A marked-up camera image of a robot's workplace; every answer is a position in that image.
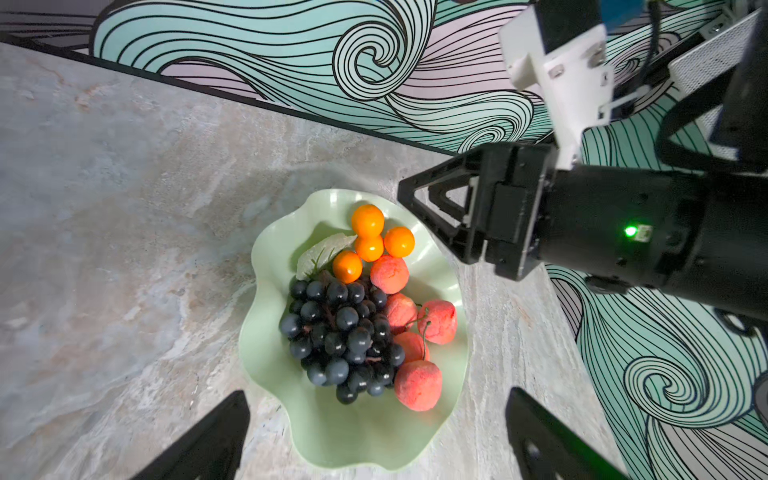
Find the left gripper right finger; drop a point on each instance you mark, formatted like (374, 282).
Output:
(545, 448)

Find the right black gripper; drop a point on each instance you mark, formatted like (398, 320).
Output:
(627, 227)

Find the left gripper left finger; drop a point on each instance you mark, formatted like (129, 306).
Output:
(211, 449)

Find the orange fake kumquat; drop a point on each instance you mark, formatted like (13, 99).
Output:
(347, 266)
(369, 249)
(368, 221)
(399, 242)

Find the pink fake peach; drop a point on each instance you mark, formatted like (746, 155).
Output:
(437, 321)
(418, 385)
(401, 312)
(413, 345)
(389, 274)

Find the light green wavy fruit bowl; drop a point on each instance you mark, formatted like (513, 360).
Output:
(371, 431)

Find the dark fake grape bunch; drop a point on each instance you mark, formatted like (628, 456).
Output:
(340, 330)

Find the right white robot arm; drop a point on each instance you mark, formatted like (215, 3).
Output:
(727, 264)

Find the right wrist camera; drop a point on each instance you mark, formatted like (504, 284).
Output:
(561, 46)

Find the white slotted cable duct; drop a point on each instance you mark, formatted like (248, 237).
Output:
(735, 42)

